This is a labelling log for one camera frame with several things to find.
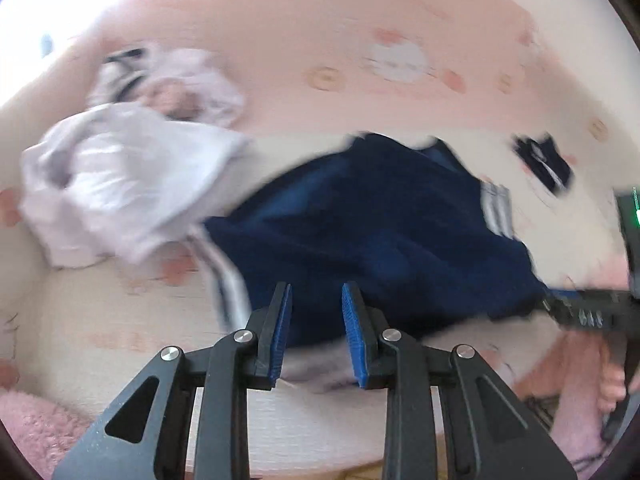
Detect pink fluffy blanket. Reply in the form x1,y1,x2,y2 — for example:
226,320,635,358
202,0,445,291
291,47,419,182
0,390,96,476

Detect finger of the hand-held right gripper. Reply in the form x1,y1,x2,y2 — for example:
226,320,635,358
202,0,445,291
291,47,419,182
542,287,633,333

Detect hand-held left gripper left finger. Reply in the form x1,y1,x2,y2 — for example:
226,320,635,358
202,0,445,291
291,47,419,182
50,281,293,480

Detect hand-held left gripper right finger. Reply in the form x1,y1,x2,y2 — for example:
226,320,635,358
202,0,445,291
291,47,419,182
341,281,576,480

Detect small navy striped sock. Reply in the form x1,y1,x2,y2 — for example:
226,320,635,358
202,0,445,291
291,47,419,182
512,134,576,196

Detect white garment with navy stripes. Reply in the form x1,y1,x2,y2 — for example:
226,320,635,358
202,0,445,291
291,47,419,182
90,47,246,128

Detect person's right hand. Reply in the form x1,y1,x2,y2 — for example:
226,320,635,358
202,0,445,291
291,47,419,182
597,367,628,411

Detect navy pants with white stripes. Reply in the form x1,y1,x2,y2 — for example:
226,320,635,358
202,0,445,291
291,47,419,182
192,132,551,348

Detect pink cartoon printed bed sheet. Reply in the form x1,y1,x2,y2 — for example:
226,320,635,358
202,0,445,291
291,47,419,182
0,0,636,476

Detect person's pink clothing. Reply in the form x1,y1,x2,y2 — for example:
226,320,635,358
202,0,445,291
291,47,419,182
515,332,621,476

